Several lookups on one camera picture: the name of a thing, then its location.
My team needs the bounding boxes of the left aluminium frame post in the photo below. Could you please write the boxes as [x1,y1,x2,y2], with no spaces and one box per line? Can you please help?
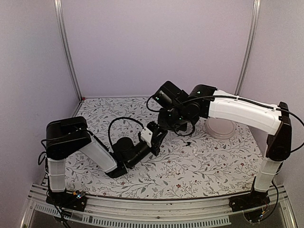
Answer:
[54,0,83,102]

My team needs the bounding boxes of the right aluminium frame post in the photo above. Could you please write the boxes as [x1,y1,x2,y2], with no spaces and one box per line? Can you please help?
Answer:
[234,0,261,95]

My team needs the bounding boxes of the aluminium frame post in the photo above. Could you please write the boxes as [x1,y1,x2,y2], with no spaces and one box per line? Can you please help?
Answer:
[234,0,261,95]
[54,0,83,102]

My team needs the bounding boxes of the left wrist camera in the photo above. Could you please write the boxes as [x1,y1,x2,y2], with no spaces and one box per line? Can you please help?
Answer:
[139,121,160,148]

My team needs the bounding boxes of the floral patterned table mat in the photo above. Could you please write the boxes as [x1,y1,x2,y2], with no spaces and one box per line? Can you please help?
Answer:
[65,97,263,200]

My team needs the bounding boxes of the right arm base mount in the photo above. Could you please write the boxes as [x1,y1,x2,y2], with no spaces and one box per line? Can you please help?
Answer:
[228,186,270,212]

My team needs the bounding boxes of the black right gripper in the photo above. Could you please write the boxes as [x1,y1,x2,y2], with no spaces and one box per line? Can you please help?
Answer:
[156,106,190,133]

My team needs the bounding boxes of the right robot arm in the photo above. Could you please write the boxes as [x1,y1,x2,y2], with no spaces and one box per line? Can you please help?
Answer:
[152,81,292,207]

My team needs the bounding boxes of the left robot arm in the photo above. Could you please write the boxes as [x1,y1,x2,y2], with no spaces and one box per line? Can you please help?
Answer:
[41,116,168,206]

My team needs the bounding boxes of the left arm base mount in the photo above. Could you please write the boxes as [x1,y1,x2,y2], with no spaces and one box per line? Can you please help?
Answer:
[46,190,87,212]

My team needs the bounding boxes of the front aluminium rail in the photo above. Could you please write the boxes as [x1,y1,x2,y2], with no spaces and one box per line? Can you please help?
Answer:
[22,182,297,228]

